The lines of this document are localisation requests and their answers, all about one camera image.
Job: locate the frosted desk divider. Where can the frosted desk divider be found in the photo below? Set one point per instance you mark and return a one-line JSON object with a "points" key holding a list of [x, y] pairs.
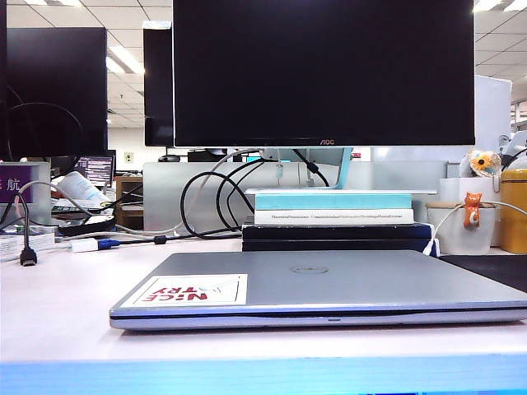
{"points": [[164, 197]]}

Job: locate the teal book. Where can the teal book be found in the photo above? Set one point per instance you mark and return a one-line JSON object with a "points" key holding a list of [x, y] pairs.
{"points": [[333, 201]]}

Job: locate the white adapter with blue plug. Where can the white adapter with blue plug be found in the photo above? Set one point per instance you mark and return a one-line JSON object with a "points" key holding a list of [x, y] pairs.
{"points": [[85, 245]]}

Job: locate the white figurine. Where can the white figurine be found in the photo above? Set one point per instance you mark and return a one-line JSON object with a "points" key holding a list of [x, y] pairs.
{"points": [[514, 146]]}

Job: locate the white paper box stack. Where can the white paper box stack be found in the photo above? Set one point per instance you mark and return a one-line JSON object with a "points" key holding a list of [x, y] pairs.
{"points": [[22, 243]]}

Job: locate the white book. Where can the white book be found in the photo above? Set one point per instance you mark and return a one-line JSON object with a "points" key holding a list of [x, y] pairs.
{"points": [[333, 216]]}

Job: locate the black monitor behind partition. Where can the black monitor behind partition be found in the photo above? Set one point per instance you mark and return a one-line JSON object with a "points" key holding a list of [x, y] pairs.
{"points": [[158, 82]]}

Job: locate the black AOC monitor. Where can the black AOC monitor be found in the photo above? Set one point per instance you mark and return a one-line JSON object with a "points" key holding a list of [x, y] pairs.
{"points": [[325, 70]]}

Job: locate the white cup with wooden lid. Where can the white cup with wooden lid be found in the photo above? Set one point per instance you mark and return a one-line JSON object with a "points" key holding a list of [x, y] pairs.
{"points": [[457, 236]]}

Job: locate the gray Dell laptop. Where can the gray Dell laptop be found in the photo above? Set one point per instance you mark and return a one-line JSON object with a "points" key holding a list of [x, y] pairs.
{"points": [[329, 288]]}

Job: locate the dark flat box stack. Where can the dark flat box stack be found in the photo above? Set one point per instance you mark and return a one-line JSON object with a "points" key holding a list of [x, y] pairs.
{"points": [[329, 238]]}

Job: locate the lit screen with code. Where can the lit screen with code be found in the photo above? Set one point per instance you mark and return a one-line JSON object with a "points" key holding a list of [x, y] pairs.
{"points": [[97, 169]]}

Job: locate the black computer mouse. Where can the black computer mouse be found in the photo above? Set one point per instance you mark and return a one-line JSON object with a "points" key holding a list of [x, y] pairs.
{"points": [[169, 158]]}

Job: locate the large black monitor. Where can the large black monitor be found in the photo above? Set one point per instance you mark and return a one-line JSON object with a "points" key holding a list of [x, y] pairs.
{"points": [[57, 82]]}

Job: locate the yellow tin canister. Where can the yellow tin canister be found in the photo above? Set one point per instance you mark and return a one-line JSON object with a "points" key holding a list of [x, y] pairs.
{"points": [[514, 210]]}

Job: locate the black monitor edge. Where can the black monitor edge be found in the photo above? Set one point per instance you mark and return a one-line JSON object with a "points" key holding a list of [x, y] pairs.
{"points": [[2, 61]]}

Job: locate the sunflower plush toy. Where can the sunflower plush toy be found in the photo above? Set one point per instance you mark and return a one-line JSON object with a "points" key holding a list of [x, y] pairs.
{"points": [[481, 162]]}

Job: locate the wooden cabinet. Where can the wooden cabinet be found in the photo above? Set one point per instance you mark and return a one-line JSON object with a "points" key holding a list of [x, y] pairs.
{"points": [[129, 203]]}

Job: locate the black round tray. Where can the black round tray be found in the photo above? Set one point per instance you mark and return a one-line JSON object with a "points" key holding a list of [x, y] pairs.
{"points": [[84, 226]]}

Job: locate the purple sign stand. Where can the purple sign stand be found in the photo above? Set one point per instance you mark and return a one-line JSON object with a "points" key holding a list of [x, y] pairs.
{"points": [[14, 183]]}

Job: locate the white partition board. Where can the white partition board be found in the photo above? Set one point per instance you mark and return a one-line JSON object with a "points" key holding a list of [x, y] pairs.
{"points": [[492, 111]]}

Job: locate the black mouse pad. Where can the black mouse pad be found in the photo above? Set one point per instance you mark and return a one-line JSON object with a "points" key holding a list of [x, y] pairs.
{"points": [[490, 269]]}

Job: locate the white plastic bottle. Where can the white plastic bottle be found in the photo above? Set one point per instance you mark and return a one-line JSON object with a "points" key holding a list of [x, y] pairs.
{"points": [[78, 186]]}

